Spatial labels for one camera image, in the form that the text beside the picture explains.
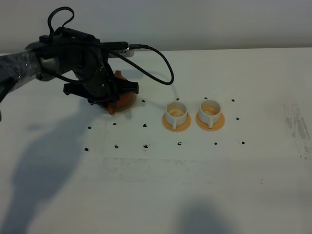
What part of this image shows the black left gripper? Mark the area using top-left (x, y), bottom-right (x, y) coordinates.
top-left (63, 48), bottom-right (139, 106)

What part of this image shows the brown clay teapot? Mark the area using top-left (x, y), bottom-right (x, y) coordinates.
top-left (104, 70), bottom-right (135, 115)

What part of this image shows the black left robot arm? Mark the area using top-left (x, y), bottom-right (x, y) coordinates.
top-left (0, 28), bottom-right (139, 114)

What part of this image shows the cream teapot saucer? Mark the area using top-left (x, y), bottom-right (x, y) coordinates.
top-left (102, 93), bottom-right (137, 115)

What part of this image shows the left white teacup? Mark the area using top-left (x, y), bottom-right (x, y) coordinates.
top-left (165, 101), bottom-right (188, 131)

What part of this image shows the white teacup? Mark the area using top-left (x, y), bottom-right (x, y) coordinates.
top-left (165, 101), bottom-right (188, 131)
top-left (198, 99), bottom-right (221, 129)

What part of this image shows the left orange saucer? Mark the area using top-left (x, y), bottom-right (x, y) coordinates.
top-left (162, 114), bottom-right (191, 132)

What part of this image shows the orange saucer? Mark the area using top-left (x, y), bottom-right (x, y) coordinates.
top-left (162, 114), bottom-right (191, 132)
top-left (195, 113), bottom-right (225, 132)

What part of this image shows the right white teacup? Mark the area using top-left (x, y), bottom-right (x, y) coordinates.
top-left (198, 99), bottom-right (221, 129)

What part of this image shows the right orange saucer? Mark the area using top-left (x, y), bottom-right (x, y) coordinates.
top-left (195, 113), bottom-right (225, 132)

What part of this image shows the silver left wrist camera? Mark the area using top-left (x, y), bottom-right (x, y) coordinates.
top-left (101, 41), bottom-right (135, 58)

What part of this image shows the black left camera cable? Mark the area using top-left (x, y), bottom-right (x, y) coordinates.
top-left (36, 6), bottom-right (175, 86)

